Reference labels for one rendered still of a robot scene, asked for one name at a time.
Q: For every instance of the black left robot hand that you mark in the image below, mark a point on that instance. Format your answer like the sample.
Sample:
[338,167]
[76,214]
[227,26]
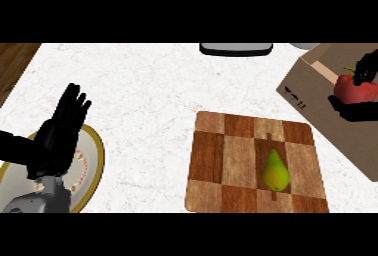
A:
[56,143]

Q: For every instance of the red bell pepper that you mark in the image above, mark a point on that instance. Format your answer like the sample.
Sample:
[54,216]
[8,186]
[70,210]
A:
[352,90]

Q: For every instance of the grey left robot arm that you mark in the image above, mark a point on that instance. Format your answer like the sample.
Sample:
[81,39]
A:
[45,198]

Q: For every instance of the checkered wooden cutting board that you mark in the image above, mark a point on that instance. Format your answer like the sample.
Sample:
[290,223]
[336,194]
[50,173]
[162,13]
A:
[256,163]

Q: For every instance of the brown cardboard box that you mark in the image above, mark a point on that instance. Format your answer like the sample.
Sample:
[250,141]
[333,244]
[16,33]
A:
[335,110]

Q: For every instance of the white gold-rimmed plate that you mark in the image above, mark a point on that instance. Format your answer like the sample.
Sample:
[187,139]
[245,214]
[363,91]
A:
[88,160]

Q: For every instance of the brown wooden surface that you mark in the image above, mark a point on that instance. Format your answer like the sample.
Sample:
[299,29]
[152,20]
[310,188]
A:
[14,63]

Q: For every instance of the green pear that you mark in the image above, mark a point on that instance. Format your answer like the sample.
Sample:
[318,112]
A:
[276,171]

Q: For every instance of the pale grey round object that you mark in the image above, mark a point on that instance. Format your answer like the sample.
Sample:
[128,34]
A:
[305,45]

